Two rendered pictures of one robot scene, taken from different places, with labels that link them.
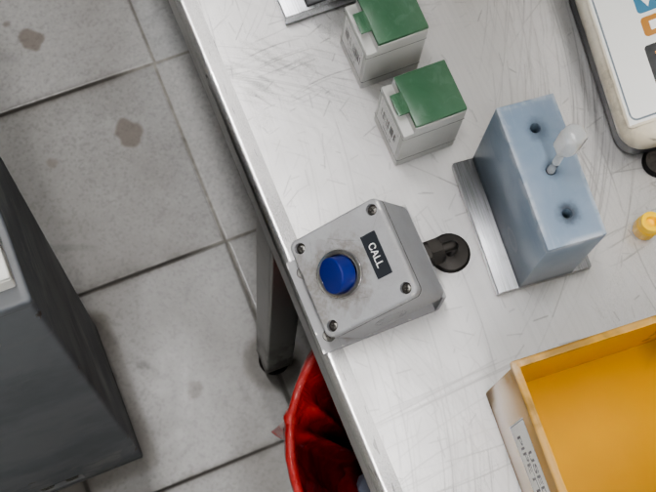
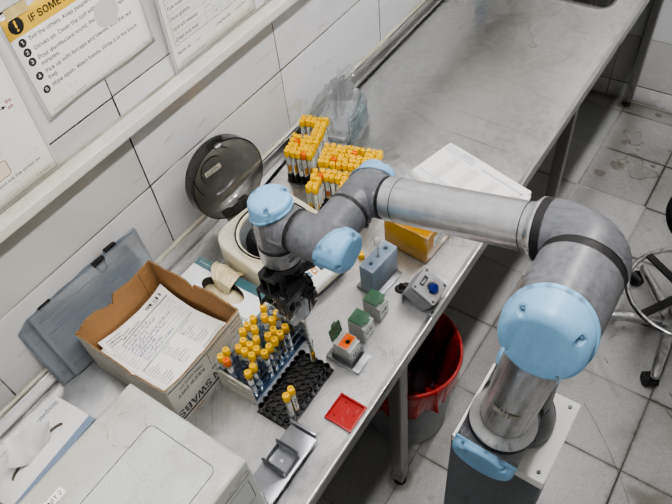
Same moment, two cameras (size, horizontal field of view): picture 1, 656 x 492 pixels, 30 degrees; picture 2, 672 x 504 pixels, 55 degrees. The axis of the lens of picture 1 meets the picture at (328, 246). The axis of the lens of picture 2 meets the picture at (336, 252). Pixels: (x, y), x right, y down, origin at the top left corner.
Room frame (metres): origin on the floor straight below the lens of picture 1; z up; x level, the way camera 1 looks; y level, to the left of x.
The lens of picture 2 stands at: (0.69, 0.78, 2.19)
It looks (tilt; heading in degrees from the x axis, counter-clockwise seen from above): 50 degrees down; 253
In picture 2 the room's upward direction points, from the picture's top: 8 degrees counter-clockwise
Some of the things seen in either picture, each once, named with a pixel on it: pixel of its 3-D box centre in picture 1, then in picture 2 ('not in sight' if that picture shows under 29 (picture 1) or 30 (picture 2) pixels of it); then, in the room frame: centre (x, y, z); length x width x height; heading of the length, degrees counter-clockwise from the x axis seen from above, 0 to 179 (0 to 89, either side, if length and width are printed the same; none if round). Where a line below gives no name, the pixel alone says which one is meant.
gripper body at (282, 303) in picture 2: not in sight; (284, 279); (0.56, 0.04, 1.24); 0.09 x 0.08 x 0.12; 34
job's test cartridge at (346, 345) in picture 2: not in sight; (347, 348); (0.46, 0.04, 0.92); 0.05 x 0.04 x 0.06; 123
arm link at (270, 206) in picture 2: not in sight; (274, 220); (0.56, 0.04, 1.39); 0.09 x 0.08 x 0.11; 123
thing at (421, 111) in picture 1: (419, 113); (375, 305); (0.35, -0.05, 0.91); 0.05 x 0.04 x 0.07; 123
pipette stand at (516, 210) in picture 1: (533, 195); (379, 268); (0.30, -0.13, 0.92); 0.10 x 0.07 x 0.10; 27
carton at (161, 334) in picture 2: not in sight; (165, 338); (0.83, -0.15, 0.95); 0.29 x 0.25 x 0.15; 123
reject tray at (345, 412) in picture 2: not in sight; (345, 412); (0.52, 0.16, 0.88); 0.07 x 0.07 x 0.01; 33
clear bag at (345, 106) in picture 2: not in sight; (336, 106); (0.16, -0.72, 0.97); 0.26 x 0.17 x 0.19; 48
